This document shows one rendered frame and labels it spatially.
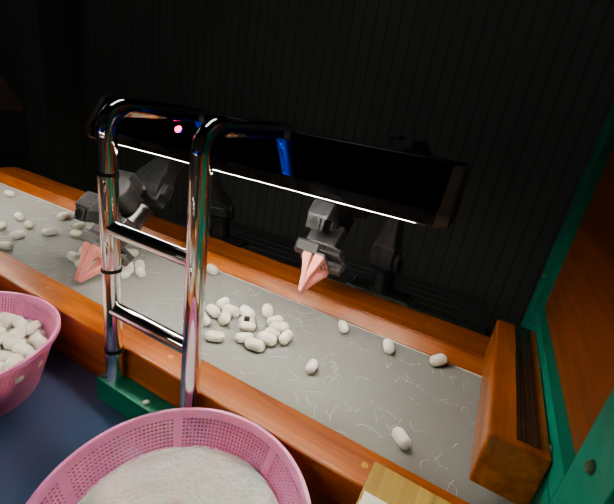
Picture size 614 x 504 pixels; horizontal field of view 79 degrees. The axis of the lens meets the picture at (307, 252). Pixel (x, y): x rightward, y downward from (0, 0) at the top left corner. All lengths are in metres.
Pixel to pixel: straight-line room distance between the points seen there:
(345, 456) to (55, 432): 0.40
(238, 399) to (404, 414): 0.25
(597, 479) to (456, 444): 0.27
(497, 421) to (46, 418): 0.60
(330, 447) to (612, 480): 0.28
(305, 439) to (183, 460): 0.15
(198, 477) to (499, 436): 0.33
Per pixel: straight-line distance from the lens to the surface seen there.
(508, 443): 0.47
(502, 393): 0.53
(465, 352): 0.79
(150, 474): 0.52
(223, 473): 0.51
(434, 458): 0.58
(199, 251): 0.42
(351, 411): 0.60
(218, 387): 0.56
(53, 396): 0.72
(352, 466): 0.50
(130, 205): 0.85
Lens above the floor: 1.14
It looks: 20 degrees down
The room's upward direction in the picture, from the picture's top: 9 degrees clockwise
